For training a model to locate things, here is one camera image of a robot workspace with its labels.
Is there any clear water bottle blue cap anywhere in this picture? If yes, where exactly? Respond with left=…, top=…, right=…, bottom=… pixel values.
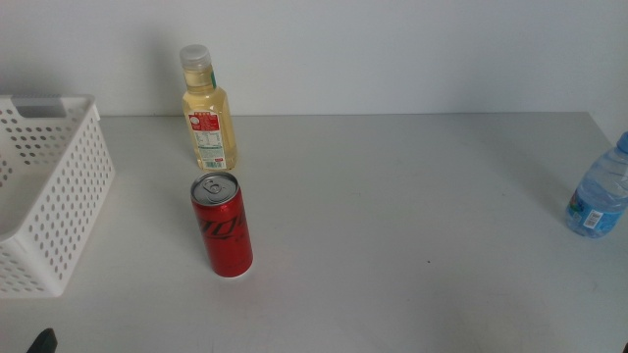
left=564, top=130, right=628, bottom=240

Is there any yellow tea bottle red label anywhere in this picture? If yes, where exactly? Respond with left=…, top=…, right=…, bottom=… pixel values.
left=179, top=43, right=240, bottom=172

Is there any red soda can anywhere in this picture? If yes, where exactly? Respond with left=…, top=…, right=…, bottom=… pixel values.
left=189, top=170, right=255, bottom=279

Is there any white perforated plastic basket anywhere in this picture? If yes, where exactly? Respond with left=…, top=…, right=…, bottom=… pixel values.
left=0, top=93, right=117, bottom=299

